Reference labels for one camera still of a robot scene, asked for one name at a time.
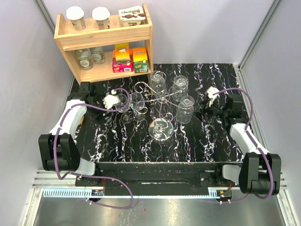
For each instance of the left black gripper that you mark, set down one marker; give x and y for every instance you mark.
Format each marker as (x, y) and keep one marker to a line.
(100, 116)

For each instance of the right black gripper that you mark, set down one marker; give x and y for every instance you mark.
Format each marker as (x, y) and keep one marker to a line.
(204, 106)

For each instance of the ribbed goblet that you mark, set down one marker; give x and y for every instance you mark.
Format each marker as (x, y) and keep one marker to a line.
(158, 82)
(180, 87)
(108, 120)
(185, 110)

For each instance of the chrome wine glass rack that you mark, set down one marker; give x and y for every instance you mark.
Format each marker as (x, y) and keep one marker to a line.
(161, 128)

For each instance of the round yellow wooden coaster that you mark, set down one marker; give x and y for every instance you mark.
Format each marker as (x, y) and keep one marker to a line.
(81, 120)

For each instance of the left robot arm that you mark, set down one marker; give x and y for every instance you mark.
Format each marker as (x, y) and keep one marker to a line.
(59, 144)

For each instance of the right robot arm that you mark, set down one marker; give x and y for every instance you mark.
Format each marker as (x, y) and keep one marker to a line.
(260, 171)

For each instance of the clear stemmed wine glass left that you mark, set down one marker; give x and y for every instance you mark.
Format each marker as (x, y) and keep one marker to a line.
(123, 107)

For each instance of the clear stemmed wine glass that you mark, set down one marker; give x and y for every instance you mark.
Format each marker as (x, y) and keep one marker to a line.
(137, 105)
(123, 107)

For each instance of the clear stemmed wine glass right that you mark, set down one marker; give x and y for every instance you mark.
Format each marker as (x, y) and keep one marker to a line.
(137, 105)

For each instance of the right clear glass bottle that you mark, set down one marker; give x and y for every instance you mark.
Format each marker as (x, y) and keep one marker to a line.
(98, 55)

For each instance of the clear glass bottle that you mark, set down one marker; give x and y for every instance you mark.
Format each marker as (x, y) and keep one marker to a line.
(98, 55)
(84, 58)

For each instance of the left clear glass bottle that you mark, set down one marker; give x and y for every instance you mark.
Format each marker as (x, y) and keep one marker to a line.
(84, 58)

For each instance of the pink sponge box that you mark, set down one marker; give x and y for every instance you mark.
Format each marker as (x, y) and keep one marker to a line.
(122, 60)

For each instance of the wooden two-tier shelf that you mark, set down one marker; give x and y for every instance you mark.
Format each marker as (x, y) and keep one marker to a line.
(68, 40)

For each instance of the green Scrub Daddy box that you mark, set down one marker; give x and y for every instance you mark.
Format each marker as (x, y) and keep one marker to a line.
(140, 60)

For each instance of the right white lidded cup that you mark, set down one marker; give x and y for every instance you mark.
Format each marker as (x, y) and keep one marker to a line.
(101, 16)

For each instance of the white lidded cup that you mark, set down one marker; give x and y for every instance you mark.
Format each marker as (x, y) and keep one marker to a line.
(76, 15)
(101, 16)

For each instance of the left white lidded cup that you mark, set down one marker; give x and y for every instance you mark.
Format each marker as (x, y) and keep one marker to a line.
(76, 15)

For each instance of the Chobani yogurt tub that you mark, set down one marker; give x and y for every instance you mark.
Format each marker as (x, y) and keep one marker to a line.
(132, 16)

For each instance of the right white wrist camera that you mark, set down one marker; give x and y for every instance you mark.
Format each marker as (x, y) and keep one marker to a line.
(212, 94)

